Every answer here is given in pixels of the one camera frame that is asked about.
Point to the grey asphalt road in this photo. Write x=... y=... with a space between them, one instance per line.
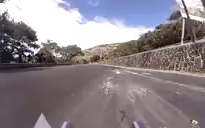
x=73 y=93

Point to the pale kerb strip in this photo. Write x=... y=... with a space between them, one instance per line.
x=176 y=72

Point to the robot's own part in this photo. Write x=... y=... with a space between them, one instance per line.
x=138 y=124
x=66 y=125

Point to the wood on slope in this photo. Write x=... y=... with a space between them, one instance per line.
x=163 y=35

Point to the grey stone wall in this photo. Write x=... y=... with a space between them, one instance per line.
x=176 y=58

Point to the signboard on dark post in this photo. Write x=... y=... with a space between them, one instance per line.
x=195 y=8

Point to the dry hill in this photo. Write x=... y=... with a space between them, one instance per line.
x=100 y=50

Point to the group of dark trees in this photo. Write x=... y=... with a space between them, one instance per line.
x=10 y=43

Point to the low dark wall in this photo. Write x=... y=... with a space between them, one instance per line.
x=16 y=65

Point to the pale pole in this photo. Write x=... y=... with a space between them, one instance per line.
x=183 y=31

